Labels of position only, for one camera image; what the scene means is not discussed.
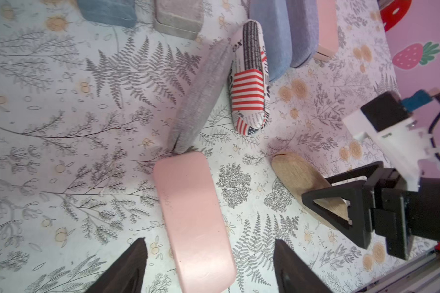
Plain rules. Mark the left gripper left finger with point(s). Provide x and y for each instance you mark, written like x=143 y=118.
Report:
x=126 y=274

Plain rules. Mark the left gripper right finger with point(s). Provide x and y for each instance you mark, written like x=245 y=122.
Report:
x=292 y=274

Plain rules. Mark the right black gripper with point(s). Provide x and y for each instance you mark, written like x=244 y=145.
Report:
x=381 y=205

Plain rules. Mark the olive glasses case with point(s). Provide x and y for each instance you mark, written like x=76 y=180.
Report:
x=300 y=177

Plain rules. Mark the pink case black glasses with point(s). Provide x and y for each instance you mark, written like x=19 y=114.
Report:
x=197 y=233

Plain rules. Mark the pink case round glasses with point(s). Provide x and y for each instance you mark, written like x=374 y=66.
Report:
x=328 y=31

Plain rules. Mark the grey case tan interior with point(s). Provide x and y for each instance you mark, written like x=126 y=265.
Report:
x=304 y=28

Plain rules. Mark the light blue case white glasses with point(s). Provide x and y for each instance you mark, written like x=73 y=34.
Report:
x=273 y=18

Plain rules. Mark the grey case mint interior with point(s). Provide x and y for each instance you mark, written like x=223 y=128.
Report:
x=179 y=18

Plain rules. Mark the blue-grey case purple glasses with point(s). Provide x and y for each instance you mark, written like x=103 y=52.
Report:
x=111 y=12

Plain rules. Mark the floral table mat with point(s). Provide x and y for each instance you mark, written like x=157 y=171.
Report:
x=85 y=111

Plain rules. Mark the aluminium rail frame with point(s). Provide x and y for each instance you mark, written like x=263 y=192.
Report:
x=419 y=275

